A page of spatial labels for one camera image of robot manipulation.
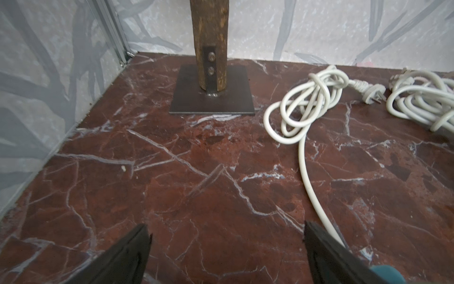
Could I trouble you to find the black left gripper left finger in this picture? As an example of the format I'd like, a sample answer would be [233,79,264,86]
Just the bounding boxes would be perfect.
[67,224,153,284]

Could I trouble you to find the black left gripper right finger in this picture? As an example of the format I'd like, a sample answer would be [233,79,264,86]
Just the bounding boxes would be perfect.
[305,221,386,284]

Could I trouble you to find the blue power strip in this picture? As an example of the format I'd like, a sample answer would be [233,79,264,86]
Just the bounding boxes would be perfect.
[370,265,406,284]

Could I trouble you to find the white cable of blue strip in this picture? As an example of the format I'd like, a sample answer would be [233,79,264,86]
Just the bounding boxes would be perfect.
[263,64,387,247]

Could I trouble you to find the white cable of orange strip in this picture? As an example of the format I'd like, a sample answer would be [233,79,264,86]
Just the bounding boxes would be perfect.
[385,68,454,134]

